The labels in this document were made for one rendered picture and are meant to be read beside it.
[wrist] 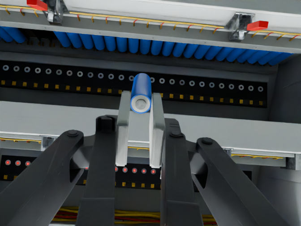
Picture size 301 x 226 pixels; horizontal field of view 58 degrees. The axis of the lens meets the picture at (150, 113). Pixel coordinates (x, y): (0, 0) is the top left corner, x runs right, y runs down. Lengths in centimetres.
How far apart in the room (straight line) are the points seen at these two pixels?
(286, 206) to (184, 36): 38
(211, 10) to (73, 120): 25
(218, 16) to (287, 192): 36
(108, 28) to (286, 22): 26
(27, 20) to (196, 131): 30
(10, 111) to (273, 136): 40
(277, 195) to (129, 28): 44
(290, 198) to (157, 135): 45
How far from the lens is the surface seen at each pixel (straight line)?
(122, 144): 17
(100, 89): 55
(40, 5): 36
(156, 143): 17
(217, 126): 43
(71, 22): 44
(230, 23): 44
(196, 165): 16
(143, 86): 24
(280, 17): 44
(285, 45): 49
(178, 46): 48
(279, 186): 62
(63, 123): 42
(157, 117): 18
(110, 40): 47
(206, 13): 42
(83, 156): 16
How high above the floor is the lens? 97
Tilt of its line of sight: 12 degrees up
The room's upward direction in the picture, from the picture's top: 175 degrees counter-clockwise
